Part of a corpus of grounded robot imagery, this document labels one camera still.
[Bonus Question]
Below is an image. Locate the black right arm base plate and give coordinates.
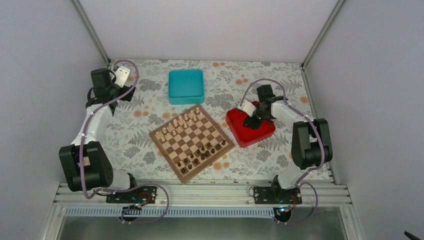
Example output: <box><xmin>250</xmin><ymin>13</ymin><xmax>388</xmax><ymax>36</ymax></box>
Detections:
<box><xmin>253</xmin><ymin>186</ymin><xmax>303</xmax><ymax>205</ymax></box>

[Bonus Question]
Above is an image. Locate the teal plastic box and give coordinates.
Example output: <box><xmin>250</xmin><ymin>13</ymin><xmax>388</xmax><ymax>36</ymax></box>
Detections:
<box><xmin>168</xmin><ymin>69</ymin><xmax>205</xmax><ymax>105</ymax></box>

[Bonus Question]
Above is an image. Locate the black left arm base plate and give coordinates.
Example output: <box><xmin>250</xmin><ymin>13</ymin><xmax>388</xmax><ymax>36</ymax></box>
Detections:
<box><xmin>105</xmin><ymin>185</ymin><xmax>157</xmax><ymax>205</ymax></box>

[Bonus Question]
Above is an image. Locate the floral patterned table mat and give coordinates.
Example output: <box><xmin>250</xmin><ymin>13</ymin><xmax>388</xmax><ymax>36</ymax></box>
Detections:
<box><xmin>101</xmin><ymin>59</ymin><xmax>312</xmax><ymax>181</ymax></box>

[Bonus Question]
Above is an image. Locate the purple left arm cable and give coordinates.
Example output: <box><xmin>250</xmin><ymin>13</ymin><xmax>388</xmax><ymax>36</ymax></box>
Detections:
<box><xmin>77</xmin><ymin>59</ymin><xmax>170</xmax><ymax>225</ymax></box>

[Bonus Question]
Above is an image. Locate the aluminium corner post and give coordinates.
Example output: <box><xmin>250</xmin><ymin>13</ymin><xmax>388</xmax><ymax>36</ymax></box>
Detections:
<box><xmin>301</xmin><ymin>0</ymin><xmax>347</xmax><ymax>71</ymax></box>
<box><xmin>71</xmin><ymin>0</ymin><xmax>110</xmax><ymax>66</ymax></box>

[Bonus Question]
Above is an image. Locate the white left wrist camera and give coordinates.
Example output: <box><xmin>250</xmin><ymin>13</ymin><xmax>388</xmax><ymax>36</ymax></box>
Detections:
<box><xmin>114</xmin><ymin>66</ymin><xmax>131</xmax><ymax>88</ymax></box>

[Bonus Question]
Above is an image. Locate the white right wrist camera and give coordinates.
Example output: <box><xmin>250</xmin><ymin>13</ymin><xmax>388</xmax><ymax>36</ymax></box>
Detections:
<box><xmin>237</xmin><ymin>100</ymin><xmax>257</xmax><ymax>117</ymax></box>

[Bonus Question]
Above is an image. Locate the wooden chess board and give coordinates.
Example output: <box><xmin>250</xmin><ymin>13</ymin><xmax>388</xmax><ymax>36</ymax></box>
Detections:
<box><xmin>149</xmin><ymin>104</ymin><xmax>235</xmax><ymax>184</ymax></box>

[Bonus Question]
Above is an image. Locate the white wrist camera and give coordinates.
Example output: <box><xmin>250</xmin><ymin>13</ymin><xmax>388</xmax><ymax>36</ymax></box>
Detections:
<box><xmin>237</xmin><ymin>100</ymin><xmax>257</xmax><ymax>117</ymax></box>
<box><xmin>114</xmin><ymin>66</ymin><xmax>131</xmax><ymax>88</ymax></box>

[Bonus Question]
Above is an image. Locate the left aluminium corner post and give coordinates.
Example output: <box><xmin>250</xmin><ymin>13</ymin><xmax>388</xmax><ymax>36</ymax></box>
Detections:
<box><xmin>71</xmin><ymin>0</ymin><xmax>110</xmax><ymax>66</ymax></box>

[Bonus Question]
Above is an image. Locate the right aluminium corner post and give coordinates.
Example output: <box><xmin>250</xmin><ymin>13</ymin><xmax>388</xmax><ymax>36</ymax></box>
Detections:
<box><xmin>301</xmin><ymin>0</ymin><xmax>347</xmax><ymax>71</ymax></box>

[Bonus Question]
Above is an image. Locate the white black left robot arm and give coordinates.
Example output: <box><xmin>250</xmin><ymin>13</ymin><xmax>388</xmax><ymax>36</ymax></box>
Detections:
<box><xmin>58</xmin><ymin>66</ymin><xmax>140</xmax><ymax>203</ymax></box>

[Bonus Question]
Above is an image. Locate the aluminium front rail frame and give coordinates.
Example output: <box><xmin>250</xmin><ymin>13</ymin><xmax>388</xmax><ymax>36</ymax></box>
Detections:
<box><xmin>53</xmin><ymin>180</ymin><xmax>353</xmax><ymax>207</ymax></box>

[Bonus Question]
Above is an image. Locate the red plastic tray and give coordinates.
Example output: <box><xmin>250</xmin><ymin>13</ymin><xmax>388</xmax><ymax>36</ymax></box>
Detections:
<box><xmin>225</xmin><ymin>108</ymin><xmax>276</xmax><ymax>148</ymax></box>

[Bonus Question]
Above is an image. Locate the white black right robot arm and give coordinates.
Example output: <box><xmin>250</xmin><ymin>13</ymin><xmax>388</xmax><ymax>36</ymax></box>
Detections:
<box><xmin>237</xmin><ymin>84</ymin><xmax>333</xmax><ymax>204</ymax></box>

